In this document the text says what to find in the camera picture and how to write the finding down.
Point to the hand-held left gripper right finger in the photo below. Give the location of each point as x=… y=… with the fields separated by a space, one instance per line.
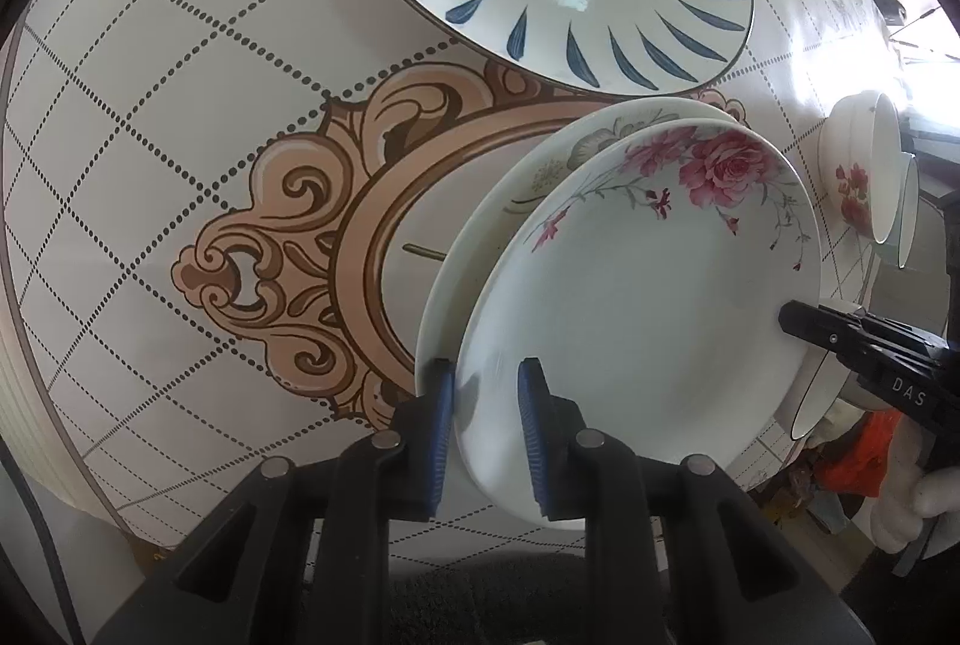
x=534 y=427

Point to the person's right hand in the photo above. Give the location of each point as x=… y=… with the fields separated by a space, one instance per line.
x=926 y=502

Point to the white bowl with black rim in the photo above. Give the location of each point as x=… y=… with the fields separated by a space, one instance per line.
x=814 y=405

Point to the orange cloth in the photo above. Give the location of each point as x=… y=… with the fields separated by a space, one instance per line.
x=855 y=457

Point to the white plate with grey flower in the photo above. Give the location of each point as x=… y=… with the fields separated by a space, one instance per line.
x=517 y=180

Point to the white bowl with red flower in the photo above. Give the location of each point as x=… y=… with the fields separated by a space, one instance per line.
x=847 y=165

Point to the pale blue bowl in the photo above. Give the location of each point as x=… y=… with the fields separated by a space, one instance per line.
x=905 y=217

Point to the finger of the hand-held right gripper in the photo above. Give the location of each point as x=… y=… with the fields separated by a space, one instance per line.
x=862 y=352

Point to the white plate with pink roses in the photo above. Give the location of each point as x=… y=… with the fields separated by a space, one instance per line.
x=637 y=330

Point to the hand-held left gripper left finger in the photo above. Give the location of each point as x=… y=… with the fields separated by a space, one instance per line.
x=442 y=420

